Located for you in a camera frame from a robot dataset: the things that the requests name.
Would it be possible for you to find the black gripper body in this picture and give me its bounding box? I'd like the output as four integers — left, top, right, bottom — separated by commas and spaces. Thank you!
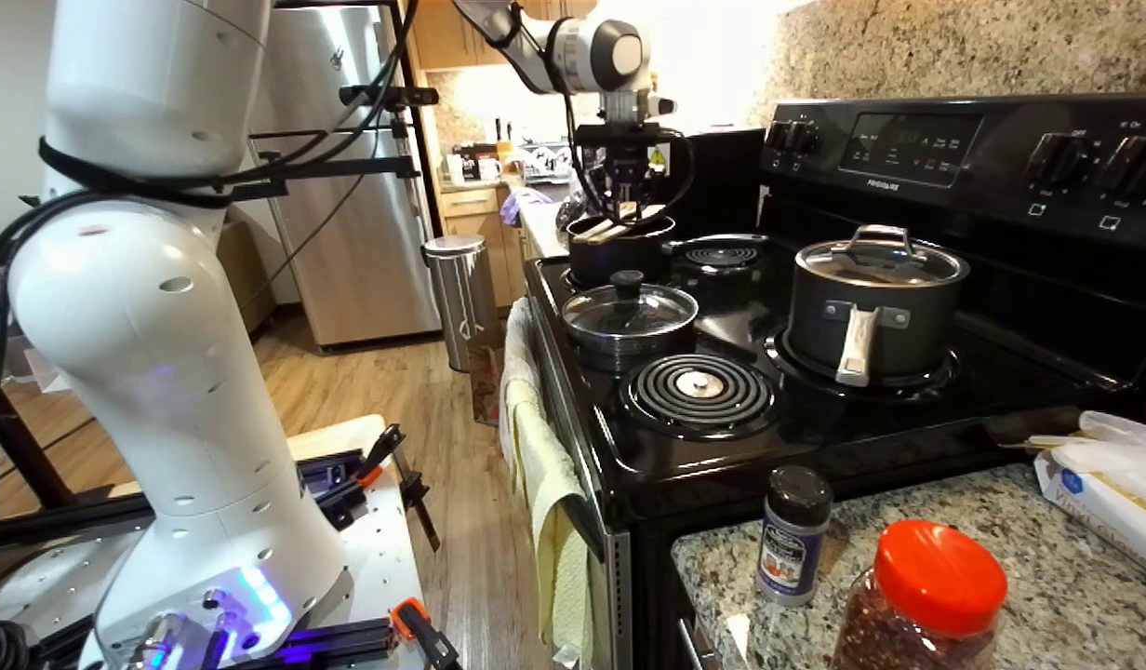
572, 122, 676, 201

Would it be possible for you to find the light wooden spoon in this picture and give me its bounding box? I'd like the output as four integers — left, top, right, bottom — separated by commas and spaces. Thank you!
568, 214, 662, 242
563, 217, 640, 242

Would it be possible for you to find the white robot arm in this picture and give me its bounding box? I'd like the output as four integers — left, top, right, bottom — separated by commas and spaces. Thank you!
6, 0, 345, 670

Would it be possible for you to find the robot base mounting table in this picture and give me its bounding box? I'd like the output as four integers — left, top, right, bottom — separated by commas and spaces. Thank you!
0, 412, 466, 670

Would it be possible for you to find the black pot at back left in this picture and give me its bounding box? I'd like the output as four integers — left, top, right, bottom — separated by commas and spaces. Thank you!
563, 217, 676, 287

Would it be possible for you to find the large black pot with lid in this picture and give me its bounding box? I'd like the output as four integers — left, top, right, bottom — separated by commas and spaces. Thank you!
785, 225, 971, 389

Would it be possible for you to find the black appliance with yellow label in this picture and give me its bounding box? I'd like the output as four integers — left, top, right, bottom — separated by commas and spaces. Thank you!
595, 128, 761, 236

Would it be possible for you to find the black skillet with glass lid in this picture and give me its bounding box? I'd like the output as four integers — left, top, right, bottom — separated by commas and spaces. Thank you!
666, 232, 768, 300

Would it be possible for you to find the small black pan with lid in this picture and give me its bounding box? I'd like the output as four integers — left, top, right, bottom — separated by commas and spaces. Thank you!
563, 268, 699, 377

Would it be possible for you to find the stainless steel trash can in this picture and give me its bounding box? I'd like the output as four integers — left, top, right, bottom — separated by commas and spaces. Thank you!
423, 236, 484, 371

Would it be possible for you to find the stainless steel refrigerator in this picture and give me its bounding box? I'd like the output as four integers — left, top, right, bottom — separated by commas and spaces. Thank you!
266, 4, 438, 349

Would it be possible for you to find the black electric stove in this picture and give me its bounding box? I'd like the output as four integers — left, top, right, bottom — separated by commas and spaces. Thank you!
529, 93, 1146, 670

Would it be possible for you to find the yellow-white dish towel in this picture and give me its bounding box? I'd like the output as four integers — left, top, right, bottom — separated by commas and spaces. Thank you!
500, 297, 595, 670

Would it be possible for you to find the black-capped spice shaker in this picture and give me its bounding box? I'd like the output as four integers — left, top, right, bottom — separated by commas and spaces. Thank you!
754, 464, 832, 601

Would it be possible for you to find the red-lidded spice jar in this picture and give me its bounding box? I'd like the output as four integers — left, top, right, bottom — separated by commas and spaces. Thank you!
831, 521, 1007, 670

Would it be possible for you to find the white plastic package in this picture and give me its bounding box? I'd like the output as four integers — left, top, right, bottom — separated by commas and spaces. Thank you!
1027, 408, 1146, 567

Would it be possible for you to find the black camera tripod stand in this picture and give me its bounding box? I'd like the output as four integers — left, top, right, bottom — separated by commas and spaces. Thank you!
152, 0, 429, 214

